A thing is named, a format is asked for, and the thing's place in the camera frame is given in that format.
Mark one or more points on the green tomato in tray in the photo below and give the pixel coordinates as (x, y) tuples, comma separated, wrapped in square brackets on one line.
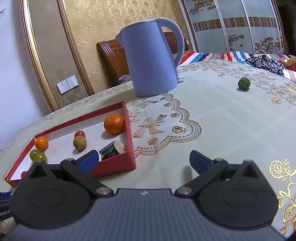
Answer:
[(33, 154)]

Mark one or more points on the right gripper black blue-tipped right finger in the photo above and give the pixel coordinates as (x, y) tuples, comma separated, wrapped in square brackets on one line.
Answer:
[(235, 196)]

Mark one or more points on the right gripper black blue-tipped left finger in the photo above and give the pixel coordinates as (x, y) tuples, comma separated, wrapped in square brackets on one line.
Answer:
[(54, 195)]

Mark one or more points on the striped colourful bedding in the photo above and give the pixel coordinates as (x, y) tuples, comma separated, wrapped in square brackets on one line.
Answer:
[(240, 57)]

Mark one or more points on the dark floral blanket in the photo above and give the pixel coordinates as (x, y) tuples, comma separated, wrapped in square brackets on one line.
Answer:
[(269, 64)]

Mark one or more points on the white wall switch panel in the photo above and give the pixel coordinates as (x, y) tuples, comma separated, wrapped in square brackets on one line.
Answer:
[(67, 84)]

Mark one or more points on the red cardboard tray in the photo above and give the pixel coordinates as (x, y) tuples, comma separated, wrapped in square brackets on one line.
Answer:
[(61, 139)]

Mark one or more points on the orange tangerine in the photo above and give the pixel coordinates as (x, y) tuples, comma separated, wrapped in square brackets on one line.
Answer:
[(114, 124), (41, 143)]

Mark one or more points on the red cherry tomato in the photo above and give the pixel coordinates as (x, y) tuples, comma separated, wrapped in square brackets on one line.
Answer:
[(79, 133), (23, 174)]

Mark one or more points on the gold wall frame moulding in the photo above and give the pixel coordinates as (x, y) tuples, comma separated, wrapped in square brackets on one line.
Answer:
[(52, 51)]

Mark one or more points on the sliding door wardrobe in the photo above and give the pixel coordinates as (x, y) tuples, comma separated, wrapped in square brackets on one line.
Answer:
[(220, 26)]

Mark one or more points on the green tomato outside tray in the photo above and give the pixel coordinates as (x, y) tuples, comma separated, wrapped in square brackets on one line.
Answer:
[(40, 157)]

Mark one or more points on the wooden bed headboard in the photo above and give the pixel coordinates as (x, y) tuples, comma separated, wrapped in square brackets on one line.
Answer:
[(115, 59)]

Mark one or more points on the blue electric kettle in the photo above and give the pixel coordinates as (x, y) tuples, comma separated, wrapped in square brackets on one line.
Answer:
[(152, 67)]

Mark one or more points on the dark green lime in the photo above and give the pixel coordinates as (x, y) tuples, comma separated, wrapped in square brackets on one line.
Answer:
[(244, 84)]

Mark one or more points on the embroidered cream tablecloth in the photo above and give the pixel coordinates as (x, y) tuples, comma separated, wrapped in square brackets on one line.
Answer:
[(206, 112)]

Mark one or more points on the black sugarcane piece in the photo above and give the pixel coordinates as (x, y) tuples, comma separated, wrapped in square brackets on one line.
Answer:
[(113, 149)]

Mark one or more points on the yellow-brown fruit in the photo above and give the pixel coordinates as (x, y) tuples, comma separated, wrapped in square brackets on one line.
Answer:
[(79, 143)]

